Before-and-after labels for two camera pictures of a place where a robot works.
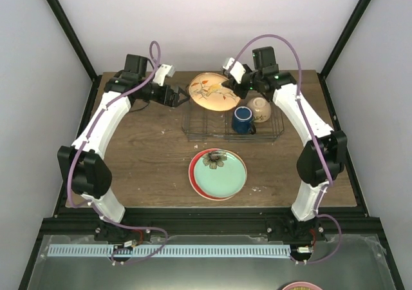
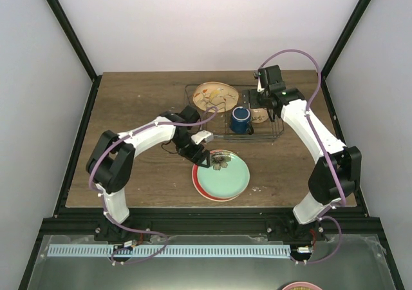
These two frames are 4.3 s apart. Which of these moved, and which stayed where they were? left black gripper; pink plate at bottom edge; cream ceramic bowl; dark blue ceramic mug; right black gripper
Moved: right black gripper; left black gripper
Stayed: pink plate at bottom edge; cream ceramic bowl; dark blue ceramic mug
